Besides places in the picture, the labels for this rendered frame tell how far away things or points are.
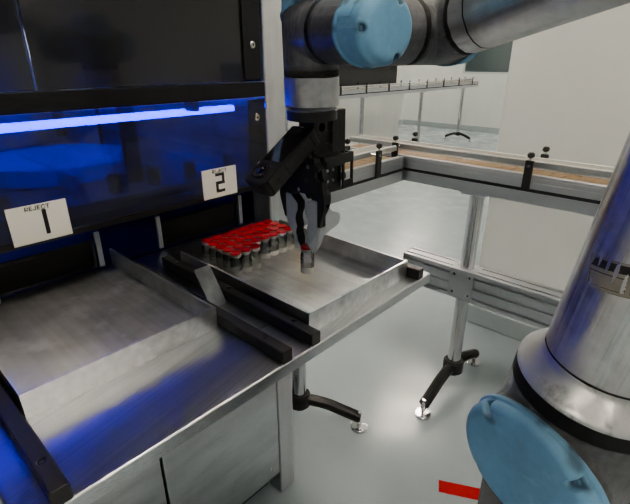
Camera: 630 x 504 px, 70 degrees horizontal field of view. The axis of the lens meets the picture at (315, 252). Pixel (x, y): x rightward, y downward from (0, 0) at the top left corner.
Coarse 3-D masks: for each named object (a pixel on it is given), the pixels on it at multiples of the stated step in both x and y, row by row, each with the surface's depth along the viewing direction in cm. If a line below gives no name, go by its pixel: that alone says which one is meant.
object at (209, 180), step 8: (216, 168) 92; (224, 168) 93; (232, 168) 95; (208, 176) 91; (216, 176) 92; (224, 176) 94; (232, 176) 95; (208, 184) 91; (224, 184) 94; (232, 184) 96; (208, 192) 92; (216, 192) 93; (224, 192) 95; (232, 192) 96
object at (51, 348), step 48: (48, 288) 80; (96, 288) 80; (144, 288) 80; (0, 336) 66; (48, 336) 66; (96, 336) 66; (144, 336) 66; (192, 336) 65; (48, 384) 51; (96, 384) 56
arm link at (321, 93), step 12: (288, 84) 60; (300, 84) 59; (312, 84) 58; (324, 84) 59; (336, 84) 60; (288, 96) 61; (300, 96) 59; (312, 96) 59; (324, 96) 59; (336, 96) 61; (300, 108) 60; (312, 108) 60; (324, 108) 60
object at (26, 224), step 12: (36, 204) 69; (48, 204) 70; (60, 204) 72; (12, 216) 67; (24, 216) 68; (36, 216) 70; (48, 216) 71; (60, 216) 72; (12, 228) 68; (24, 228) 69; (36, 228) 70; (60, 228) 73; (12, 240) 68; (24, 240) 69; (36, 240) 70
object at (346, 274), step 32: (288, 224) 102; (192, 256) 84; (288, 256) 93; (320, 256) 93; (352, 256) 91; (384, 256) 86; (256, 288) 73; (288, 288) 80; (320, 288) 80; (352, 288) 80; (384, 288) 79; (320, 320) 68
